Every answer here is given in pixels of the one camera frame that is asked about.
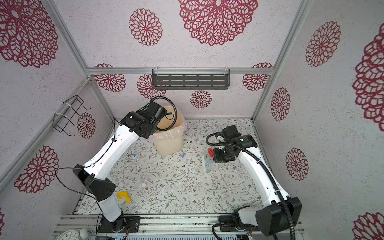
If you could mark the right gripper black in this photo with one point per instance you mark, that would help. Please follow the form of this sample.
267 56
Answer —
217 157

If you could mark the red paper scrap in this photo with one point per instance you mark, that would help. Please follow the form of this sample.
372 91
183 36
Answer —
211 152

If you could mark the teal hand brush white bristles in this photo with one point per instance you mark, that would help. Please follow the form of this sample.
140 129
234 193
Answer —
207 163

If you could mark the beige trash bin with liner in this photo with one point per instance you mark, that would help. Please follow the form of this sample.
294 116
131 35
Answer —
170 141

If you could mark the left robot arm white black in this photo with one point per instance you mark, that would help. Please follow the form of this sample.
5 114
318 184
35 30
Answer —
94 174

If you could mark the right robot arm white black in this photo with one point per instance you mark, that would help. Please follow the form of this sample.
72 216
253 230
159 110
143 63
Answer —
280 211

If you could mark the pink paper scrap left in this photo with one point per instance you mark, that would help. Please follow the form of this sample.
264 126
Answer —
144 181

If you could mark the yellow paper scrap left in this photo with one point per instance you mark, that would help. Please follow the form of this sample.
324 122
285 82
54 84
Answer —
124 195

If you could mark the white dial gauge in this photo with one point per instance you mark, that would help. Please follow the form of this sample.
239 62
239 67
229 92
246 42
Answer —
69 235

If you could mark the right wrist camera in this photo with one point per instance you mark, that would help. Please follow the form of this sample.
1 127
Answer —
219 140

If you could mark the dark metal wall shelf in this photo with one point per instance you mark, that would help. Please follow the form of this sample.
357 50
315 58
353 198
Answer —
191 79

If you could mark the black wire wall rack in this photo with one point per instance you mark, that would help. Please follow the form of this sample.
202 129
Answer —
61 120

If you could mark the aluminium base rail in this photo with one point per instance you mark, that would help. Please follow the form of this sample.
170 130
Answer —
147 224

